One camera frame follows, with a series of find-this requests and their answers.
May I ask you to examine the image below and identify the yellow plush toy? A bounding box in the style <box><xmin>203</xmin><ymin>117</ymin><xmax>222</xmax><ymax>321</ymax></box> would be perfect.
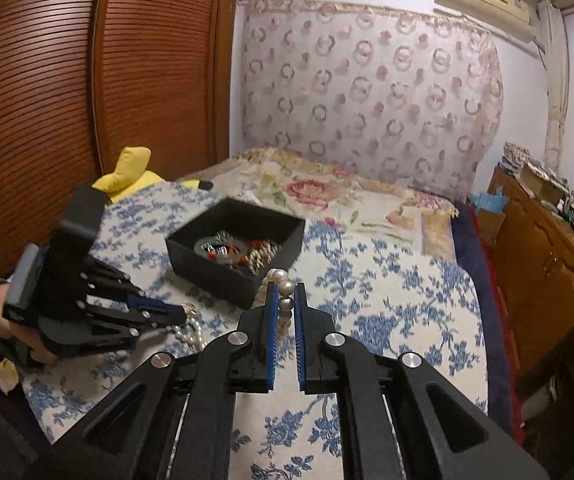
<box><xmin>90</xmin><ymin>145</ymin><xmax>215</xmax><ymax>205</ymax></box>

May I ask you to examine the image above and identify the patterned lace curtain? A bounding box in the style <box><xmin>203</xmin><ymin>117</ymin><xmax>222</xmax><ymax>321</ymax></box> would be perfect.
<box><xmin>241</xmin><ymin>0</ymin><xmax>504</xmax><ymax>199</ymax></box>

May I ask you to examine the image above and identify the person's left hand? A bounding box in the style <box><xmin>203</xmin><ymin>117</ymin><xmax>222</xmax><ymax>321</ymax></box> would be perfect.
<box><xmin>0</xmin><ymin>283</ymin><xmax>58</xmax><ymax>365</ymax></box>

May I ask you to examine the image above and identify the black square jewelry box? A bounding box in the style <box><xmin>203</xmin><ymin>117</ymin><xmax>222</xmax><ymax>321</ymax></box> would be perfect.
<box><xmin>165</xmin><ymin>198</ymin><xmax>304</xmax><ymax>310</ymax></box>

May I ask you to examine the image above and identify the brown wooden sideboard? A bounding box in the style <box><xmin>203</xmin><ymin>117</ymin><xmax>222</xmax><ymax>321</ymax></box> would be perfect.
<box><xmin>488</xmin><ymin>167</ymin><xmax>574</xmax><ymax>396</ymax></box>

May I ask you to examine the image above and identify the blue floral white bedsheet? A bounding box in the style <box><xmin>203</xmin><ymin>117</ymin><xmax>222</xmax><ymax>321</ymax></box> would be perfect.
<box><xmin>28</xmin><ymin>183</ymin><xmax>501</xmax><ymax>479</ymax></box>

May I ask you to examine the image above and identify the white pearl necklace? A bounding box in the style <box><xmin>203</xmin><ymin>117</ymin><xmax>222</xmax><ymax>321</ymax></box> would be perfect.
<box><xmin>169</xmin><ymin>238</ymin><xmax>297</xmax><ymax>354</ymax></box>

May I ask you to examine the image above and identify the brown louvered wardrobe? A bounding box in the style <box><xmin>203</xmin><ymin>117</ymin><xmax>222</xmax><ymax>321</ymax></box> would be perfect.
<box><xmin>0</xmin><ymin>0</ymin><xmax>234</xmax><ymax>276</ymax></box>

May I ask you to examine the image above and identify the blue paper bag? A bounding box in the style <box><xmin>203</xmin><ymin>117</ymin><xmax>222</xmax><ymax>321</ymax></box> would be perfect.
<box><xmin>468</xmin><ymin>188</ymin><xmax>508</xmax><ymax>214</ymax></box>

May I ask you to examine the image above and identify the cardboard box on sideboard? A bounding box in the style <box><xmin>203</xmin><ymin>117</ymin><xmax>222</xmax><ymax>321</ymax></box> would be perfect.
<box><xmin>517</xmin><ymin>162</ymin><xmax>568</xmax><ymax>206</ymax></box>

